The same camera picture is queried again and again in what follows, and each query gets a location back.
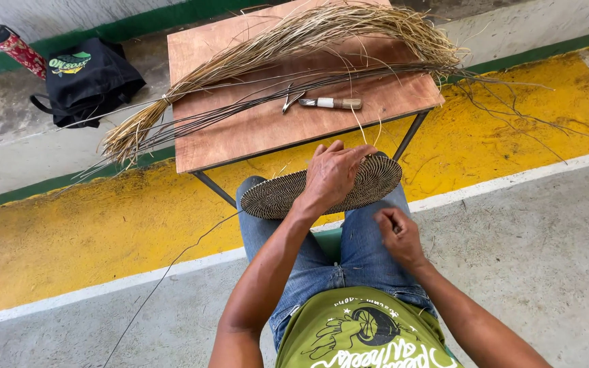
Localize knife with white wrapped handle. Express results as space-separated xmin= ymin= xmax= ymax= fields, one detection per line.
xmin=299 ymin=97 xmax=363 ymax=110

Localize person's left hand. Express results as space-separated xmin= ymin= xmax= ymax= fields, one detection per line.
xmin=301 ymin=140 xmax=378 ymax=218

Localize person's right hand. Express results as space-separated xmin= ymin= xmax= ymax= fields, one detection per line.
xmin=374 ymin=207 xmax=429 ymax=271

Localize wooden table with metal legs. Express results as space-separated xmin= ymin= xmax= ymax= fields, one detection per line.
xmin=167 ymin=0 xmax=446 ymax=209

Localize person's green printed t-shirt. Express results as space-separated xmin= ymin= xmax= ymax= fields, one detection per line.
xmin=274 ymin=286 xmax=465 ymax=368

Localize small metal pliers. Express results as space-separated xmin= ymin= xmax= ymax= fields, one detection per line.
xmin=282 ymin=83 xmax=306 ymax=114

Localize green stool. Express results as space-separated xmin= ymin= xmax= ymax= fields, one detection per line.
xmin=312 ymin=227 xmax=345 ymax=264

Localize oval woven basket base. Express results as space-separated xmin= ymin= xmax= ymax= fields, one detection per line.
xmin=240 ymin=153 xmax=404 ymax=220

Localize bundle of tan grass fibres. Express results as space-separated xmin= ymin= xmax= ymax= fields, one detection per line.
xmin=101 ymin=1 xmax=475 ymax=167

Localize long dark fibre strand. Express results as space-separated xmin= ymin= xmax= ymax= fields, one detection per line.
xmin=102 ymin=210 xmax=242 ymax=368

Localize loose tan fibre strands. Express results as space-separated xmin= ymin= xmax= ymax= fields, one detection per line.
xmin=349 ymin=105 xmax=383 ymax=149

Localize red patterned bottle black cap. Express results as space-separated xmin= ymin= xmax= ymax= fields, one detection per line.
xmin=0 ymin=24 xmax=48 ymax=80

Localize bundle of dark thin strands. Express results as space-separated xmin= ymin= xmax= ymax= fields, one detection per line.
xmin=53 ymin=61 xmax=589 ymax=197

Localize black bag with green print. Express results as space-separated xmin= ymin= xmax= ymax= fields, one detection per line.
xmin=30 ymin=37 xmax=147 ymax=129

